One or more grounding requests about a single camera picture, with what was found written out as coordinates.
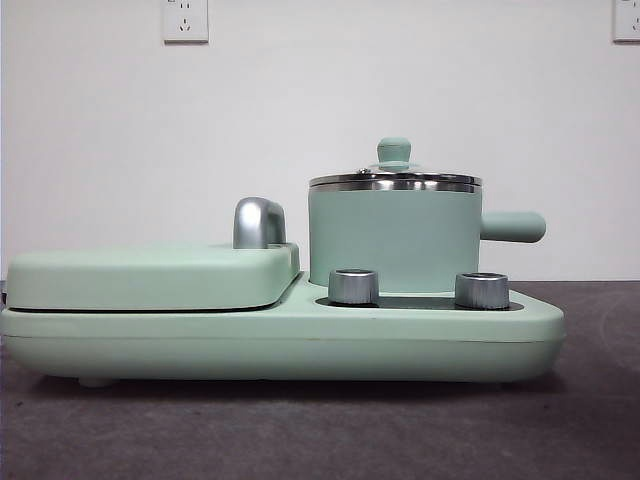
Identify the glass lid with green knob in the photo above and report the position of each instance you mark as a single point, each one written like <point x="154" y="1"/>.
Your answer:
<point x="393" y="150"/>

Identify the silver control knob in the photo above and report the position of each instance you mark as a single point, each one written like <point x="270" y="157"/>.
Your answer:
<point x="481" y="290"/>
<point x="352" y="287"/>

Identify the green breakfast machine base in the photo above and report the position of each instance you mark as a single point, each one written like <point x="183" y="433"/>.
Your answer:
<point x="280" y="340"/>

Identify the white wall socket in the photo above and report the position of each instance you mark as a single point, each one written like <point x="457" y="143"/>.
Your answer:
<point x="627" y="20"/>
<point x="186" y="22"/>

